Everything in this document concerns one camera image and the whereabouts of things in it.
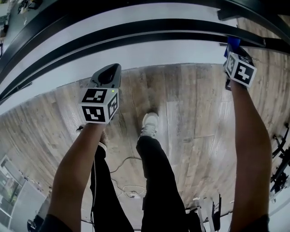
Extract person's black trousers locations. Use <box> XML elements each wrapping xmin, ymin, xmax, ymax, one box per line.
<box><xmin>89</xmin><ymin>135</ymin><xmax>195</xmax><ymax>232</ymax></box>

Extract wooden-topped black metal railing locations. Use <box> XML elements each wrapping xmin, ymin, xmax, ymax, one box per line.
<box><xmin>0</xmin><ymin>0</ymin><xmax>290</xmax><ymax>102</ymax></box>

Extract black office chair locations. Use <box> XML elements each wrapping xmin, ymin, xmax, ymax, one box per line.
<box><xmin>270</xmin><ymin>123</ymin><xmax>290</xmax><ymax>202</ymax></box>

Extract white power strip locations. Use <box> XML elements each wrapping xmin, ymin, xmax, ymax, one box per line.
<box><xmin>122</xmin><ymin>185</ymin><xmax>145</xmax><ymax>200</ymax></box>

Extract blue cloth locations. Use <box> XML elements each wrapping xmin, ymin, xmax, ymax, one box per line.
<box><xmin>223</xmin><ymin>36</ymin><xmax>241</xmax><ymax>58</ymax></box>

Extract person's right forearm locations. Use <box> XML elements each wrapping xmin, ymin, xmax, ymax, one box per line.
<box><xmin>229</xmin><ymin>79</ymin><xmax>272</xmax><ymax>225</ymax></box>

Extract person's left forearm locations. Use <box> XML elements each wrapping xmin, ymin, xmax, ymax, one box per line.
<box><xmin>47</xmin><ymin>123</ymin><xmax>107</xmax><ymax>224</ymax></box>

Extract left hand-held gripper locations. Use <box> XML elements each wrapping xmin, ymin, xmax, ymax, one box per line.
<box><xmin>78</xmin><ymin>63</ymin><xmax>122</xmax><ymax>125</ymax></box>

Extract person's right white shoe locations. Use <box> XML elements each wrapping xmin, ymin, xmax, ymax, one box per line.
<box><xmin>138</xmin><ymin>112</ymin><xmax>160</xmax><ymax>138</ymax></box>

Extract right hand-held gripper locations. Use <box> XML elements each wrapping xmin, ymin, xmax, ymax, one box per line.
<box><xmin>223</xmin><ymin>47</ymin><xmax>258</xmax><ymax>89</ymax></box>

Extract person's black shirt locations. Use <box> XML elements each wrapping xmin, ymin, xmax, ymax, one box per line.
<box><xmin>37</xmin><ymin>213</ymin><xmax>271</xmax><ymax>232</ymax></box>

